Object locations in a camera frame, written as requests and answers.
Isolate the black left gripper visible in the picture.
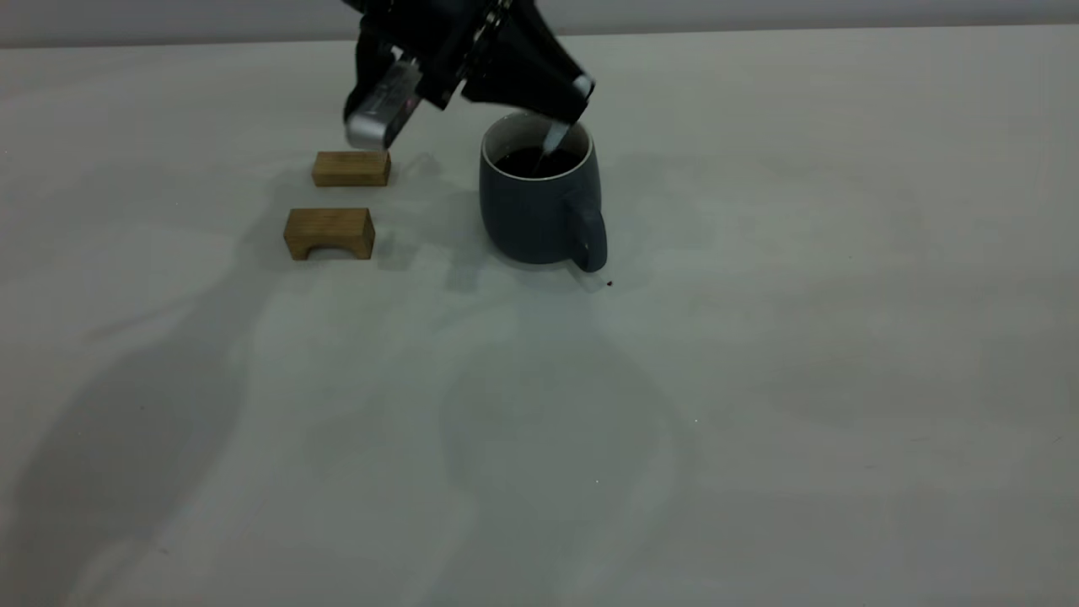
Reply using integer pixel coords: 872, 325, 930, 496
362, 0, 596, 124

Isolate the spoon with pale blue handle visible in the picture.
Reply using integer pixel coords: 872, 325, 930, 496
533, 120, 574, 174

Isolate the dark grey mug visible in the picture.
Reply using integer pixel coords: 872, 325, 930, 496
479, 110, 609, 273

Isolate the dark coffee liquid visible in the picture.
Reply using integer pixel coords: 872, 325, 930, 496
495, 148, 584, 180

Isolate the flat wooden block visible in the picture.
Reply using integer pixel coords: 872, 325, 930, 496
312, 150, 392, 188

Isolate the arched wooden block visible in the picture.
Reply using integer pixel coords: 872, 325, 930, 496
283, 207, 376, 261

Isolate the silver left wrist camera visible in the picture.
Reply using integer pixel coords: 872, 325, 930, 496
345, 59, 423, 152

